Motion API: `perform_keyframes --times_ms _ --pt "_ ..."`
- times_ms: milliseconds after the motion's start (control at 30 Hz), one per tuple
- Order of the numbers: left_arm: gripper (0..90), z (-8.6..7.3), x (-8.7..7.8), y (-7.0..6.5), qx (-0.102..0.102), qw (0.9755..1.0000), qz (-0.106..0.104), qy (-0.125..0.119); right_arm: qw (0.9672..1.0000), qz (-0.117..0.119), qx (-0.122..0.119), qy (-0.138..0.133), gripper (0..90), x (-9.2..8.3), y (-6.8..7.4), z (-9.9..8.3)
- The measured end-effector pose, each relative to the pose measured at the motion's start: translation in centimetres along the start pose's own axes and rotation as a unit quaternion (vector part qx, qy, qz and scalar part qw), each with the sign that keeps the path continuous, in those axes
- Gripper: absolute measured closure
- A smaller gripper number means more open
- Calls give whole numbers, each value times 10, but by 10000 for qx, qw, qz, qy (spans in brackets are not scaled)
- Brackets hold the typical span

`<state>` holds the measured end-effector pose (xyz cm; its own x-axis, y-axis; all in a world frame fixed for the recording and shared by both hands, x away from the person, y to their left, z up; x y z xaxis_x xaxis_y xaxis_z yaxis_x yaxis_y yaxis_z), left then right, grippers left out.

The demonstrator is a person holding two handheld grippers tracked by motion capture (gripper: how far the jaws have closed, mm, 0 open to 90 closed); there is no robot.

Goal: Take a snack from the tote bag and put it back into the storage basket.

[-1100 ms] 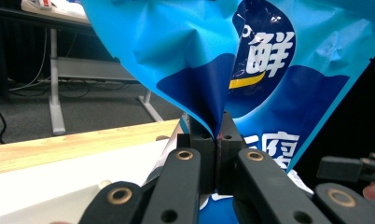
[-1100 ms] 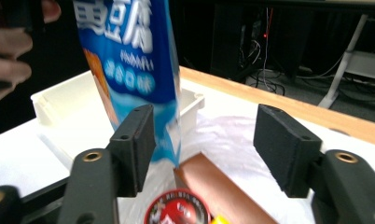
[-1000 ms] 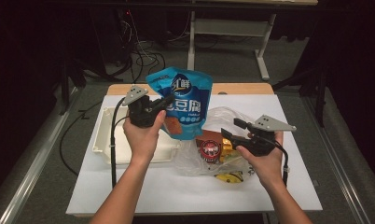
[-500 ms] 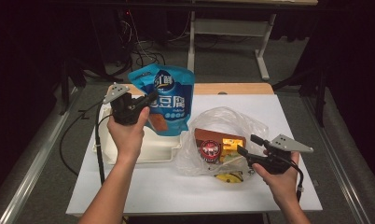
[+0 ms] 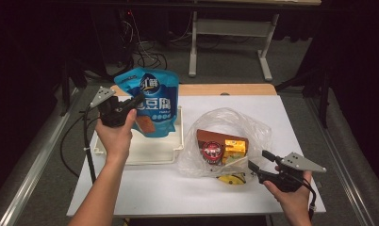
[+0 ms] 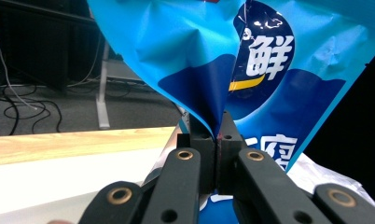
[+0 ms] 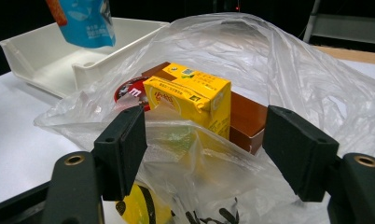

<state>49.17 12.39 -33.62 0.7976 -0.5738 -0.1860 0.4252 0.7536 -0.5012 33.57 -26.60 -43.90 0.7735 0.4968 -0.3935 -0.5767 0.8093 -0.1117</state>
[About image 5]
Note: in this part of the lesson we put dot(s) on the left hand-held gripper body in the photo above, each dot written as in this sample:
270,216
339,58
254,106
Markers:
113,114

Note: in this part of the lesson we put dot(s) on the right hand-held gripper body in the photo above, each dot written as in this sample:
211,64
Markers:
285,180

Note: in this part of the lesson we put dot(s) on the blue snack pouch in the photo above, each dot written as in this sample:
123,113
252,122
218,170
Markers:
156,94

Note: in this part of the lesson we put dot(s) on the yellow drink carton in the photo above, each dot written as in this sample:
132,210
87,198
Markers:
234,149

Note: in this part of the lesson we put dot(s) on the red round can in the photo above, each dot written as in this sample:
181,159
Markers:
212,152

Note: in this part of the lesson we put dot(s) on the white plastic bin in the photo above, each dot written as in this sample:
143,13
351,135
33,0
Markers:
153,150

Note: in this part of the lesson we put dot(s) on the clear plastic shopping bag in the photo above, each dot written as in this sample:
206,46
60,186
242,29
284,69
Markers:
228,119

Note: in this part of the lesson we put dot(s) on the long brown box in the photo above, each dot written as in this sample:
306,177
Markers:
209,136

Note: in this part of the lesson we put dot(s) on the person's right hand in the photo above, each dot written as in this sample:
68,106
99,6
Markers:
296,201

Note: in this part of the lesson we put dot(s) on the person's left hand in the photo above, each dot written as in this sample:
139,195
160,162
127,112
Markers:
117,141

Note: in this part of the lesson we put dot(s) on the black stand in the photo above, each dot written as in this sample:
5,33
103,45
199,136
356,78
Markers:
65,94
324,100

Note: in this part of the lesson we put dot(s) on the white board table cover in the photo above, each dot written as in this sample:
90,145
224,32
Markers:
178,194

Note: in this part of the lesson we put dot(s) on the aluminium rail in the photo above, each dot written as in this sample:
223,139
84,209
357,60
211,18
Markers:
30,175
344,179

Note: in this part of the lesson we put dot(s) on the grey metal desk frame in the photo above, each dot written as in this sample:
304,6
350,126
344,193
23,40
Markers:
231,27

